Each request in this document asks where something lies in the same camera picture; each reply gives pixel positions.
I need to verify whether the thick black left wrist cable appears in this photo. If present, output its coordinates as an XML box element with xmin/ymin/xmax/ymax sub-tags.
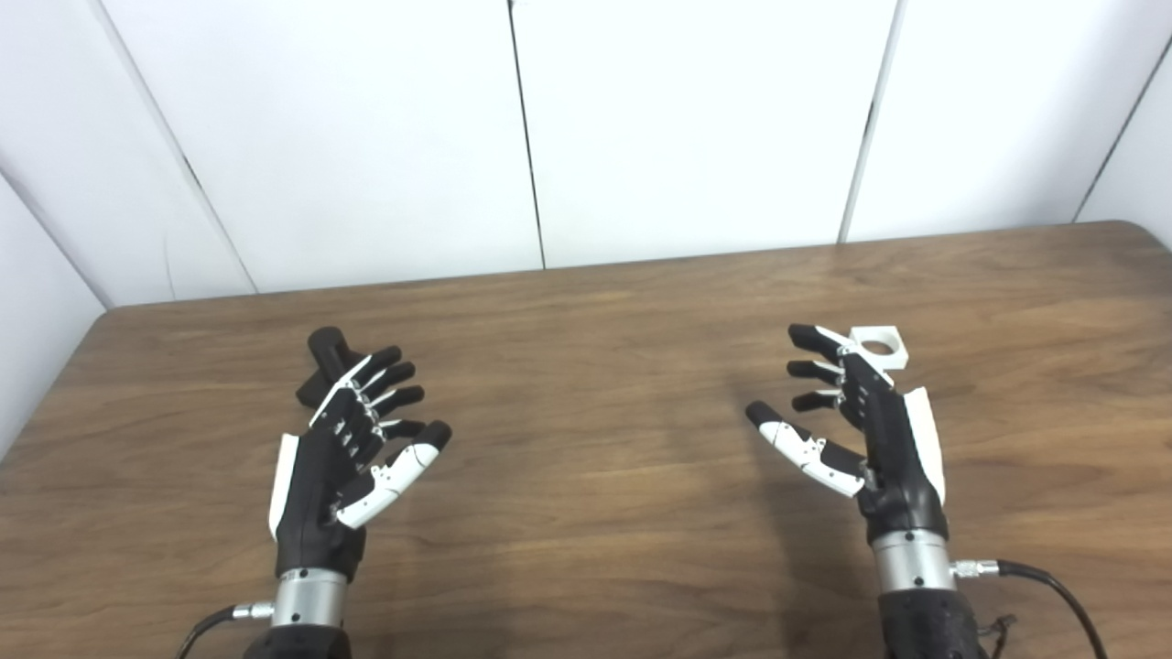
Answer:
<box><xmin>174</xmin><ymin>601</ymin><xmax>276</xmax><ymax>659</ymax></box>

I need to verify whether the black peg with square base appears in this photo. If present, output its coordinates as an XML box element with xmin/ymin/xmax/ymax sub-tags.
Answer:
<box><xmin>295</xmin><ymin>327</ymin><xmax>372</xmax><ymax>410</ymax></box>

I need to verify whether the white square piece with hole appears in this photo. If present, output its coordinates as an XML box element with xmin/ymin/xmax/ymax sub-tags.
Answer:
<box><xmin>847</xmin><ymin>327</ymin><xmax>909</xmax><ymax>372</ymax></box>

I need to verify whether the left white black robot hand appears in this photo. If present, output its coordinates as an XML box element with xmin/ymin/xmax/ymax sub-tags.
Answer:
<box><xmin>268</xmin><ymin>346</ymin><xmax>453</xmax><ymax>582</ymax></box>

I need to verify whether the thin black right arm wire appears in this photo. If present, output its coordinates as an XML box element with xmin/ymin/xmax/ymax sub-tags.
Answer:
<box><xmin>980</xmin><ymin>615</ymin><xmax>1017</xmax><ymax>659</ymax></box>

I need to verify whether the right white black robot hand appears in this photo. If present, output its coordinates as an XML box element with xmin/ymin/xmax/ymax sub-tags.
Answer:
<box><xmin>744</xmin><ymin>323</ymin><xmax>950</xmax><ymax>546</ymax></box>

